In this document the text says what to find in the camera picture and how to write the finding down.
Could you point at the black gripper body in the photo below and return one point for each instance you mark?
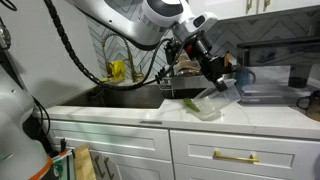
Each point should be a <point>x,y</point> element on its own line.
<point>213,66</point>

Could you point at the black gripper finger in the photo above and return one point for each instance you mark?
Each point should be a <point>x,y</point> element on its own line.
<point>227,82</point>
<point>218,85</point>

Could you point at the clear plastic lunchbox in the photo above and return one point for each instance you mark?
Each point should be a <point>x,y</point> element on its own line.
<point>216,101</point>

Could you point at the green spoon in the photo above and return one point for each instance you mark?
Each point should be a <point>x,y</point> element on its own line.
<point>191,104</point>

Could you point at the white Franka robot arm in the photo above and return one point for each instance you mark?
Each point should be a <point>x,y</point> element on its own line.
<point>120,20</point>

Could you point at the steel dish rack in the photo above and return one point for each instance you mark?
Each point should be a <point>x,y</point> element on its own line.
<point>186,81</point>

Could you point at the dark counter edge label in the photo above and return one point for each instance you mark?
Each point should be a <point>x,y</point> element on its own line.
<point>150,122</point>

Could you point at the blue pitcher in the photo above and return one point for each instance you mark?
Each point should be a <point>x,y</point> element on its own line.
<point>245,78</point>

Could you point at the wooden plate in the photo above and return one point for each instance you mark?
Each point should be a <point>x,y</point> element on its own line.
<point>186,65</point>

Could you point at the black countertop appliance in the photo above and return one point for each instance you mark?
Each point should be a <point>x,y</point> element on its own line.
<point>280,50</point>

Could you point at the gold spring kitchen faucet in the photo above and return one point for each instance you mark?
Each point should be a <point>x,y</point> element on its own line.
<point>131,63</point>

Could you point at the dark glass mug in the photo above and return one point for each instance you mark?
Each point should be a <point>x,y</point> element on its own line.
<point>313,105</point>

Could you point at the stainless steel sink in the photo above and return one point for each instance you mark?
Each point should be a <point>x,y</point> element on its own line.
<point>126,97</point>

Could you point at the white upper cabinet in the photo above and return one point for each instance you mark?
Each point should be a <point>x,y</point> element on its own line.
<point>286,8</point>

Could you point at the yellow sponge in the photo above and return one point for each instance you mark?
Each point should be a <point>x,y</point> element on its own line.
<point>104,80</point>

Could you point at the wooden cutting board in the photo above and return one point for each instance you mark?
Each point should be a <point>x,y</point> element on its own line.
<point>84,163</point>

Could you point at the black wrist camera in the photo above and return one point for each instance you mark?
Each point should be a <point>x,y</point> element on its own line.
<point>172,51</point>

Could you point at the teal stand frame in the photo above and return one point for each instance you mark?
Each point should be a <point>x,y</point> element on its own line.
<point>63,165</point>

